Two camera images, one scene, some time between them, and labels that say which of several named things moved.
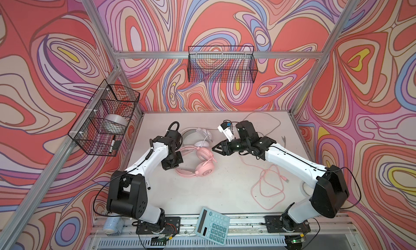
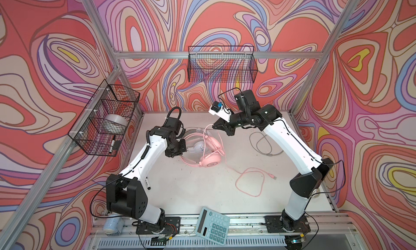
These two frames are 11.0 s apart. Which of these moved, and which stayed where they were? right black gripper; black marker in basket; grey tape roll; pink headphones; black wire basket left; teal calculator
Moved: pink headphones; right black gripper
Stayed: black marker in basket; grey tape roll; teal calculator; black wire basket left
